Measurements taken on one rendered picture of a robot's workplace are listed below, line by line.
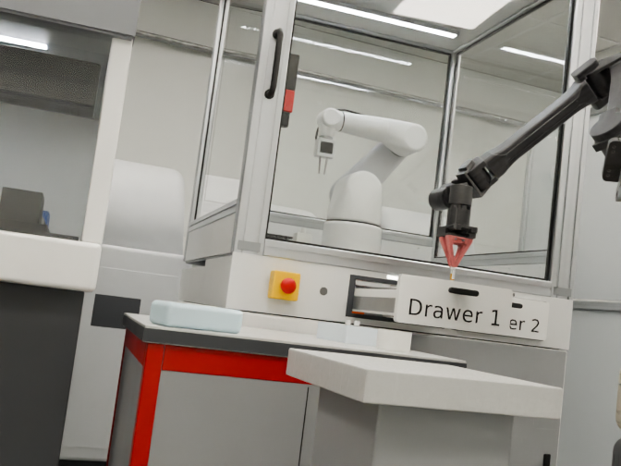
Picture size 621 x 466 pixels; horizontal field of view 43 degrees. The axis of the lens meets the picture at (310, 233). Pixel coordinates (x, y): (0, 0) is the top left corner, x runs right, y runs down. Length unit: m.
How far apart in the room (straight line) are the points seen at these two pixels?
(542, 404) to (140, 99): 4.50
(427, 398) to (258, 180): 1.19
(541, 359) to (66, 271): 1.35
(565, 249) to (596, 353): 1.73
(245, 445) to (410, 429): 0.51
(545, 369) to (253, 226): 0.95
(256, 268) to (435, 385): 1.13
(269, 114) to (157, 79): 3.31
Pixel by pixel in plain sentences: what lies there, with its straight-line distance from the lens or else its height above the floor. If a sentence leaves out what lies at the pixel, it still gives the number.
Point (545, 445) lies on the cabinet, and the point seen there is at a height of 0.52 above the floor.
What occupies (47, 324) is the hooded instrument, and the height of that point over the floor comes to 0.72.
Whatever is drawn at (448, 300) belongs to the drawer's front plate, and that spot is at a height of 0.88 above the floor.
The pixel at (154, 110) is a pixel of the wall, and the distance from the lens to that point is 5.31.
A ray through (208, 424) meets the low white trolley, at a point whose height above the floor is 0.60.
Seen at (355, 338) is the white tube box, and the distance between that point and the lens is 1.71.
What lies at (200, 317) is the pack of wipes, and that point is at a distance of 1.42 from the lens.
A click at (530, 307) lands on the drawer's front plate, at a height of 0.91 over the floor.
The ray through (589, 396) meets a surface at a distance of 4.12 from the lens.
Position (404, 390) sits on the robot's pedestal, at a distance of 0.95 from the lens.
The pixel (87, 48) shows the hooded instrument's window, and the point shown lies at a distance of 1.82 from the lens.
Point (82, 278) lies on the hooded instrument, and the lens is 1.73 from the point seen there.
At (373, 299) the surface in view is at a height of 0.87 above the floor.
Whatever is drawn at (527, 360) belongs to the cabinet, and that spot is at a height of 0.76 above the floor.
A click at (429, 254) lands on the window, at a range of 2.22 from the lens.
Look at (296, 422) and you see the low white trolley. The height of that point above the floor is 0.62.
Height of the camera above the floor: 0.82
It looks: 6 degrees up
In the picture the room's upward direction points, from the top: 7 degrees clockwise
